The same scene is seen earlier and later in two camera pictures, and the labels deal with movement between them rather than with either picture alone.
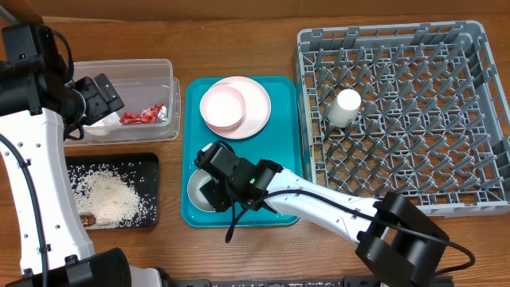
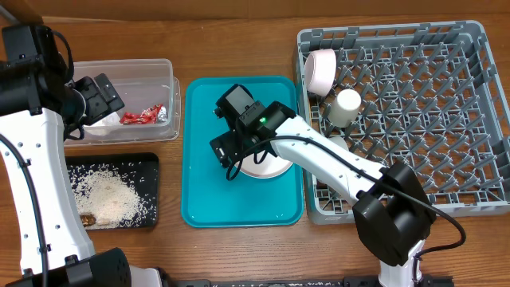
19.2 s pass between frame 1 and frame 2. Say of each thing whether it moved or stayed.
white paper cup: stayed
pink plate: moved
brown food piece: stayed
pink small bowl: moved
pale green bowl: moved
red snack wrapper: stayed
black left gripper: stayed
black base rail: stayed
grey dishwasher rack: stayed
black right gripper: moved
